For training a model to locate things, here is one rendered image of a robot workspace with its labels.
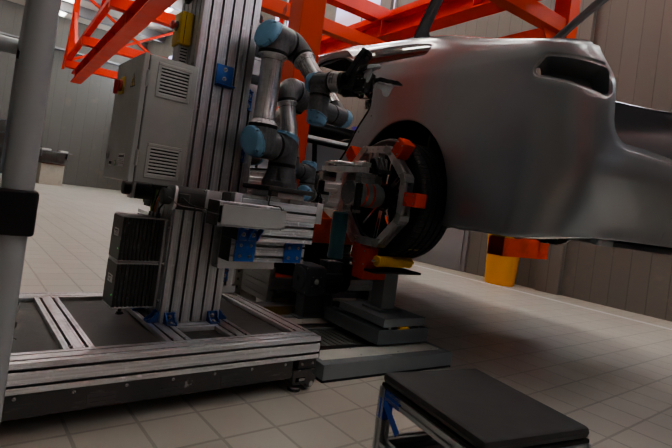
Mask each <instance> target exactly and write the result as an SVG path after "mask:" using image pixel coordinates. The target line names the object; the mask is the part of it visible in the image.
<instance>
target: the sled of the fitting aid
mask: <svg viewBox="0 0 672 448"><path fill-rule="evenodd" d="M324 319H326V320H328V321H330V322H332V323H334V324H336V325H338V326H340V327H342V328H343V329H345V330H347V331H349V332H351V333H353V334H355V335H357V336H359V337H361V338H363V339H365V340H367V341H369V342H371V343H373V344H375V345H388V344H401V343H414V342H426V341H427V335H428V328H427V327H425V326H407V327H388V328H383V327H381V326H379V325H376V324H374V323H372V322H370V321H367V320H365V319H363V318H361V317H359V316H356V315H354V314H352V313H350V312H347V311H345V310H343V309H341V308H339V304H336V306H325V311H324Z"/></svg>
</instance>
